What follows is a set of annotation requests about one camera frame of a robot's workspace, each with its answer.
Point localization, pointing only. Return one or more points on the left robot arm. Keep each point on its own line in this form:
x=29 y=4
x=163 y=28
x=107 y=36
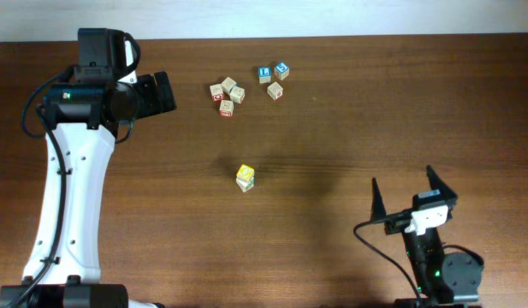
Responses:
x=81 y=112

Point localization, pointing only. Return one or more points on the wooden block red bottom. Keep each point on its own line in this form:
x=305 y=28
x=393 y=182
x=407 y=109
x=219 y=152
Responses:
x=226 y=108

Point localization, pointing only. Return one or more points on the blue letter L block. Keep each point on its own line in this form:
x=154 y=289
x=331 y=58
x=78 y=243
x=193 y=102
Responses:
x=264 y=75

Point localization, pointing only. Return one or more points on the wooden block green side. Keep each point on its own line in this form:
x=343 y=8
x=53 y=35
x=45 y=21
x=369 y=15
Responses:
x=245 y=185

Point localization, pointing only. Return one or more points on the wooden block blue side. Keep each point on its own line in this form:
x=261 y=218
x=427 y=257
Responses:
x=228 y=84

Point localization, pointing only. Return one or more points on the blue number 5 block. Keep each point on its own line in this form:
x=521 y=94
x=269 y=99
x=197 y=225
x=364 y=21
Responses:
x=281 y=70

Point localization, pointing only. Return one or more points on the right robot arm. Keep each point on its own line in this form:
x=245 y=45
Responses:
x=445 y=275

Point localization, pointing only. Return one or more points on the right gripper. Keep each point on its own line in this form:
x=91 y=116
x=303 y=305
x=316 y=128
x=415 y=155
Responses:
x=401 y=216

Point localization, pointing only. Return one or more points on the wooden block yellow O side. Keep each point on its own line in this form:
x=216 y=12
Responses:
x=245 y=173

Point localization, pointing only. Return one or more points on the plain wooden picture block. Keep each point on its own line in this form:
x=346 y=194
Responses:
x=237 y=94

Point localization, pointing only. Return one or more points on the wooden block red C side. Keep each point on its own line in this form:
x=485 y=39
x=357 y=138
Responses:
x=217 y=93

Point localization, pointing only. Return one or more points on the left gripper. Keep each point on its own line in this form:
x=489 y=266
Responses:
x=145 y=85

